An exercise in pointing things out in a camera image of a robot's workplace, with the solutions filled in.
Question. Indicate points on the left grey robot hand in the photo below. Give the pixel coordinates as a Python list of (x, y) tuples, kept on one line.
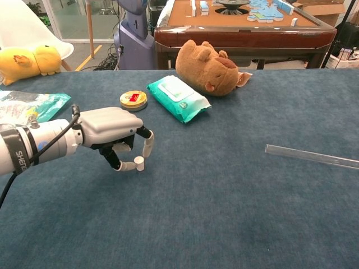
[(109, 123)]

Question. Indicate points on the clear plastic tube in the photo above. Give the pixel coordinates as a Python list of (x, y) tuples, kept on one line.
[(308, 155)]

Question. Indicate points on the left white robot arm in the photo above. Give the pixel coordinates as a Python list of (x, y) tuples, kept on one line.
[(47, 140)]

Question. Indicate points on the round yellow tin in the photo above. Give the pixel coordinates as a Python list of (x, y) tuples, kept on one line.
[(133, 98)]

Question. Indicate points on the teal wet wipes pack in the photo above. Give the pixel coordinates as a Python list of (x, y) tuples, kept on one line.
[(179, 98)]

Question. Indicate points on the blue grey machine base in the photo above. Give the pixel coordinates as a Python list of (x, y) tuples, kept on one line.
[(134, 47)]

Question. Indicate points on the teal snack bag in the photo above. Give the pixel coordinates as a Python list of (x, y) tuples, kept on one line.
[(25, 105)]

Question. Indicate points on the wooden pole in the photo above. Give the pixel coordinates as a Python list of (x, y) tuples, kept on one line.
[(89, 28)]

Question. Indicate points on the yellow duck plush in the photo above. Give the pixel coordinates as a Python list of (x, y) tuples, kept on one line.
[(25, 63)]

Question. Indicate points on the brown capybara plush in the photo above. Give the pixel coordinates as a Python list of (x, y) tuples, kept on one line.
[(202, 70)]

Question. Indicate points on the blue felt table mat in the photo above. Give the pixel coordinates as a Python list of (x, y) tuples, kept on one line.
[(196, 210)]

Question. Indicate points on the white chair wooden legs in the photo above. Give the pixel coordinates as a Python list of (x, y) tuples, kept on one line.
[(16, 25)]

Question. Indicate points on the transparent snack packet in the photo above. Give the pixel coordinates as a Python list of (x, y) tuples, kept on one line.
[(244, 78)]

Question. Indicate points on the brown mahjong table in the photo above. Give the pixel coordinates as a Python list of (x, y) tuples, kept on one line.
[(238, 36)]

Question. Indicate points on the blue mahjong tile pile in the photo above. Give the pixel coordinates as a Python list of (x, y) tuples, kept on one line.
[(263, 14)]

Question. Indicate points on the blue mahjong tile row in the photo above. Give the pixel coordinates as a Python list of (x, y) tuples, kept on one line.
[(284, 7)]

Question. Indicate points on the white blue mahjong tile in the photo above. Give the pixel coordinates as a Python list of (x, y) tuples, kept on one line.
[(294, 22)]

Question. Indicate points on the black tripod stand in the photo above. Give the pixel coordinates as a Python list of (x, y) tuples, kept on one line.
[(327, 57)]

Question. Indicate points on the cardboard box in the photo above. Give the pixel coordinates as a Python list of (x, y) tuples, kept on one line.
[(322, 11)]

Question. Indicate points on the white packaging pile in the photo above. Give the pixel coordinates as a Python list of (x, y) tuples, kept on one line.
[(345, 57)]

